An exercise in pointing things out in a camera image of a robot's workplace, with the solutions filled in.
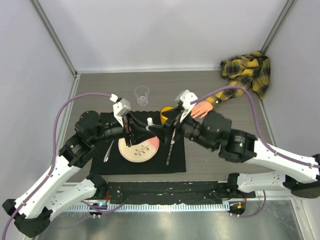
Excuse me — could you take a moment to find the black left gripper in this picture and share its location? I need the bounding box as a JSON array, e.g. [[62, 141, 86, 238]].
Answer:
[[90, 111, 154, 147]]

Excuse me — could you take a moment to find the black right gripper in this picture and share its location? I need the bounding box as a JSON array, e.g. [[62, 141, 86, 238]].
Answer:
[[147, 107, 216, 152]]

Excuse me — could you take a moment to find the white nail polish cap brush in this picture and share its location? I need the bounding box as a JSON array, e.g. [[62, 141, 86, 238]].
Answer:
[[147, 117, 154, 126]]

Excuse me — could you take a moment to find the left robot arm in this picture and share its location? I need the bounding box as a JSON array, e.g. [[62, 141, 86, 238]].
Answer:
[[2, 111, 154, 238]]

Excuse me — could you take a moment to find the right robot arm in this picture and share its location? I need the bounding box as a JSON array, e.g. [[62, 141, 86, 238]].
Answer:
[[146, 107, 320, 199]]

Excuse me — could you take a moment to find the mannequin hand with painted nails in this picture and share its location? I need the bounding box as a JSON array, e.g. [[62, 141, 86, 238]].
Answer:
[[191, 101, 214, 119]]

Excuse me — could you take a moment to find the silver table knife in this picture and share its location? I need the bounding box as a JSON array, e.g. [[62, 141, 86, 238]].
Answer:
[[166, 130, 176, 166]]

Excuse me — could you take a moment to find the yellow mug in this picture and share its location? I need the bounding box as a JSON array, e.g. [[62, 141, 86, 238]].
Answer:
[[160, 106, 174, 124]]

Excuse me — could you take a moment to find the pink and cream plate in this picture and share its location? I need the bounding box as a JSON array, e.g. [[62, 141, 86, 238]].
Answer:
[[118, 137, 160, 163]]

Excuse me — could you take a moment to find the clear plastic cup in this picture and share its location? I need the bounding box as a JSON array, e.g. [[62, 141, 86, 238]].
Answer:
[[134, 86, 150, 106]]

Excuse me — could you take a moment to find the silver fork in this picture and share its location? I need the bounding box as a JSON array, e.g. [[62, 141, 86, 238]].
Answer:
[[103, 140, 114, 163]]

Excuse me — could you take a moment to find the black cloth placemat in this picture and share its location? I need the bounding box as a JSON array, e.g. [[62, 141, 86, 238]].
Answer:
[[89, 110, 187, 176]]

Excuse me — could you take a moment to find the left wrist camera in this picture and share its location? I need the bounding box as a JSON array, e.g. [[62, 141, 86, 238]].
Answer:
[[112, 98, 131, 127]]

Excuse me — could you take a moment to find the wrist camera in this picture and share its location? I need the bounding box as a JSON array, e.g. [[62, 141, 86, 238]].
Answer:
[[112, 98, 131, 127], [175, 89, 198, 123]]

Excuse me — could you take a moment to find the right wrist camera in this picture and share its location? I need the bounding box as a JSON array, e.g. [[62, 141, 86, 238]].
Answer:
[[175, 89, 198, 123]]

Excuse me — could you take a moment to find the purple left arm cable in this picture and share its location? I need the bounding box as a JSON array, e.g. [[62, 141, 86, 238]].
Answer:
[[2, 92, 118, 238]]

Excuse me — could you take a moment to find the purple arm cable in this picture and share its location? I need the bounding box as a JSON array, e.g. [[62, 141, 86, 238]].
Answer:
[[189, 86, 320, 170], [2, 92, 118, 238]]

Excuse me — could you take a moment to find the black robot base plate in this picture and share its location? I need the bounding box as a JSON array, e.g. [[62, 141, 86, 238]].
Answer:
[[108, 181, 256, 205]]

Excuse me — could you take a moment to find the white slotted cable duct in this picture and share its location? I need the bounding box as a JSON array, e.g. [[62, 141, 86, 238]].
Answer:
[[65, 202, 230, 213]]

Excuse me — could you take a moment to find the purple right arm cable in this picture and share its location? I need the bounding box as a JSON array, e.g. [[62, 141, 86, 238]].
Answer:
[[189, 86, 320, 170]]

